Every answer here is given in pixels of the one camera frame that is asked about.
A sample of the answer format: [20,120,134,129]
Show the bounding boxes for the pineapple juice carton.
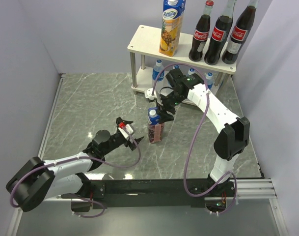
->
[159,0,186,57]

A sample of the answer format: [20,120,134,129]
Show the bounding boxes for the cola glass bottle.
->
[204,0,236,65]
[222,0,259,64]
[189,0,214,61]

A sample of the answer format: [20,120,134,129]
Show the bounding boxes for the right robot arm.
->
[156,68,250,196]

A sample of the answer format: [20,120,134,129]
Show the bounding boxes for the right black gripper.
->
[155,90,186,124]

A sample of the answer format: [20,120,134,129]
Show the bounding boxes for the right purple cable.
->
[151,63,238,216]

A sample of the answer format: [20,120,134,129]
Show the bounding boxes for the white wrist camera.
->
[118,122,135,140]
[144,88,161,103]

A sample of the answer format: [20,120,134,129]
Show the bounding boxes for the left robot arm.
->
[6,117,142,212]

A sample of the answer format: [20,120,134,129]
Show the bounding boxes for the grape juice carton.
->
[147,107,164,144]

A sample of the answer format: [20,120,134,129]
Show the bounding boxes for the aluminium frame rail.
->
[6,73,287,236]

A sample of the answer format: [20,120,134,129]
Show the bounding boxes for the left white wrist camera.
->
[118,122,135,140]

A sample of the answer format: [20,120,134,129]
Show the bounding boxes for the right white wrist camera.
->
[144,88,161,103]

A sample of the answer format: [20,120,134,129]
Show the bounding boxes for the black base crossbar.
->
[60,178,236,209]

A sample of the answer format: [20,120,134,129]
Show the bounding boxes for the white two-tier wooden shelf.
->
[127,25,239,110]

